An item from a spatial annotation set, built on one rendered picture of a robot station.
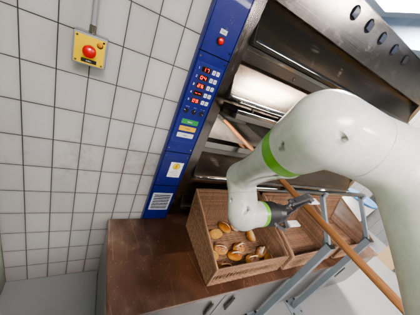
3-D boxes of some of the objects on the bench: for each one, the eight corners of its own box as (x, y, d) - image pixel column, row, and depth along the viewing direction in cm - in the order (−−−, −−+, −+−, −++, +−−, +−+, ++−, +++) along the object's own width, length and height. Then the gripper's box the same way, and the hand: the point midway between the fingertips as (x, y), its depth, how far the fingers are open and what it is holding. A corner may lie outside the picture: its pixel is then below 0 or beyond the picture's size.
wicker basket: (245, 215, 172) (261, 190, 160) (289, 213, 201) (305, 192, 189) (281, 271, 136) (305, 245, 124) (327, 259, 165) (351, 237, 153)
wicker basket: (181, 216, 143) (194, 187, 131) (243, 214, 172) (259, 190, 159) (205, 289, 107) (227, 257, 95) (278, 270, 136) (302, 245, 123)
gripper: (284, 182, 74) (318, 185, 85) (252, 227, 85) (285, 224, 96) (297, 196, 69) (332, 197, 80) (261, 242, 80) (296, 238, 91)
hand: (305, 212), depth 87 cm, fingers open, 13 cm apart
